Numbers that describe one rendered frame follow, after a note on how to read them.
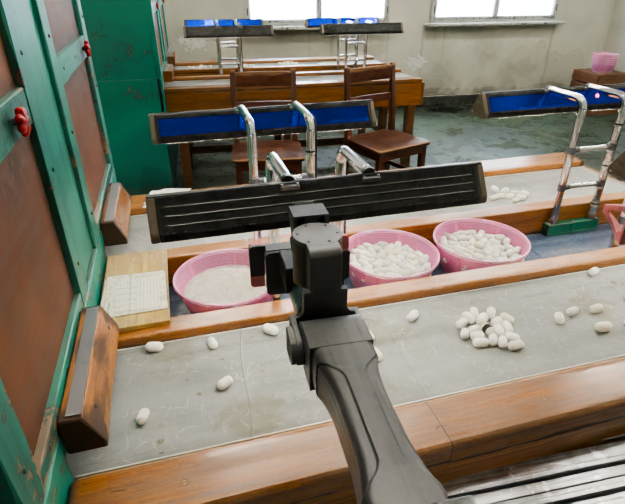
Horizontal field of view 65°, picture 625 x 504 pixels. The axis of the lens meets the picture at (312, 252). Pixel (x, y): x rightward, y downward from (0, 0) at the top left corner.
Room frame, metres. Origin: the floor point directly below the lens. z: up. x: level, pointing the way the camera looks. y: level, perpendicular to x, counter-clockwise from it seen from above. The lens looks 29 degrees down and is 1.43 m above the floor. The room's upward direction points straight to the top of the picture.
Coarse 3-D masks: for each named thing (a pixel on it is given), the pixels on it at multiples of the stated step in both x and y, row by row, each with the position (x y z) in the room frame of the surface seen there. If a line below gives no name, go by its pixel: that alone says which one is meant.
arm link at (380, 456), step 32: (320, 320) 0.42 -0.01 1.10; (352, 320) 0.42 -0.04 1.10; (320, 352) 0.37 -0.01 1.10; (352, 352) 0.37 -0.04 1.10; (320, 384) 0.35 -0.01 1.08; (352, 384) 0.33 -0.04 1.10; (352, 416) 0.29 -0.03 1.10; (384, 416) 0.29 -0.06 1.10; (352, 448) 0.27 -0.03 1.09; (384, 448) 0.26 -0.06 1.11; (352, 480) 0.26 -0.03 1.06; (384, 480) 0.23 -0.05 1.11; (416, 480) 0.23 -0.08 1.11
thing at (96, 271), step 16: (112, 176) 1.56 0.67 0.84; (96, 256) 1.03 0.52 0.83; (96, 272) 0.99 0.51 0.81; (96, 288) 0.95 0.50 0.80; (96, 304) 0.91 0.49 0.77; (64, 448) 0.50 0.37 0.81; (64, 464) 0.48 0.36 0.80; (48, 480) 0.42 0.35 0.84; (64, 480) 0.47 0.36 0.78; (48, 496) 0.40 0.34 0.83; (64, 496) 0.45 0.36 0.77
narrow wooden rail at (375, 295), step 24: (528, 264) 1.11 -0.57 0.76; (552, 264) 1.11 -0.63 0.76; (576, 264) 1.11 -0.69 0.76; (600, 264) 1.13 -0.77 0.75; (360, 288) 0.99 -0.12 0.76; (384, 288) 0.99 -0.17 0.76; (408, 288) 0.99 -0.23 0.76; (432, 288) 1.00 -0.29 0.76; (456, 288) 1.01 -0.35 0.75; (216, 312) 0.90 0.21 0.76; (240, 312) 0.90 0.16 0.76; (264, 312) 0.90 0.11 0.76; (288, 312) 0.90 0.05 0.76; (120, 336) 0.81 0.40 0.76; (144, 336) 0.82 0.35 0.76; (168, 336) 0.83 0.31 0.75; (192, 336) 0.84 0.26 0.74
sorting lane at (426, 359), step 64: (384, 320) 0.90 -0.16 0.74; (448, 320) 0.90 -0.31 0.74; (576, 320) 0.90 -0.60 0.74; (128, 384) 0.70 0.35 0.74; (192, 384) 0.70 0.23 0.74; (256, 384) 0.70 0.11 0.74; (384, 384) 0.70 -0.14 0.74; (448, 384) 0.70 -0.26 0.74; (128, 448) 0.55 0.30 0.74; (192, 448) 0.55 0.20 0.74
